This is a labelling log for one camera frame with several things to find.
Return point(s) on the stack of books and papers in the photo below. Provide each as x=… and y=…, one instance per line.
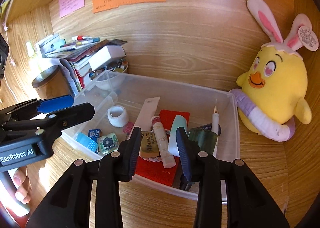
x=82, y=55

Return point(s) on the brown ceramic mug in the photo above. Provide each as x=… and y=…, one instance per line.
x=55, y=90

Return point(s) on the clear plastic storage box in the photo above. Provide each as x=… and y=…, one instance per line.
x=175, y=87

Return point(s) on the white cream tube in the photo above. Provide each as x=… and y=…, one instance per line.
x=147, y=115

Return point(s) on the teal tape roll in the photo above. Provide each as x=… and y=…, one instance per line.
x=87, y=143

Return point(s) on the white tape roll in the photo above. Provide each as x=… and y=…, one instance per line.
x=122, y=119

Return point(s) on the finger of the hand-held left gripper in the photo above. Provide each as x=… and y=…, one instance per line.
x=75, y=115
x=57, y=104

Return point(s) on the dark green bottle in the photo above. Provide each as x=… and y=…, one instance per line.
x=203, y=140

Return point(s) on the black and blue staple box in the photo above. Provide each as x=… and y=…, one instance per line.
x=94, y=133

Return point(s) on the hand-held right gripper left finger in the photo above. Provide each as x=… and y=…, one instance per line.
x=132, y=158

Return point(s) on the dark wooden mug lid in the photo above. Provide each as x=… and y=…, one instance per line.
x=45, y=75

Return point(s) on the pink paper note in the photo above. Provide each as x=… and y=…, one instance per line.
x=72, y=0

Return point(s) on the white tube with red cap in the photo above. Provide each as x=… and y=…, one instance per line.
x=162, y=143

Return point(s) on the small white box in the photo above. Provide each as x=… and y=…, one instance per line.
x=105, y=56

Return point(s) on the person's left hand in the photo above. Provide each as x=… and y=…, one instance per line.
x=21, y=185

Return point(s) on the red notebook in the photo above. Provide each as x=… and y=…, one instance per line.
x=155, y=170

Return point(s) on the white pen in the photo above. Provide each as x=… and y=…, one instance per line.
x=215, y=120

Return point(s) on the purple tube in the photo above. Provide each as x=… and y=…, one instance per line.
x=208, y=126

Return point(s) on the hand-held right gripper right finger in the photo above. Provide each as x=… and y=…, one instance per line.
x=186, y=160

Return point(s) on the light blue small tube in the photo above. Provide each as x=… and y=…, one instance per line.
x=176, y=130

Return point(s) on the red and white marker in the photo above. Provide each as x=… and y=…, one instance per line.
x=80, y=38

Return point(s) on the yellow chick plush toy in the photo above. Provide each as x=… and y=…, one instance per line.
x=280, y=87

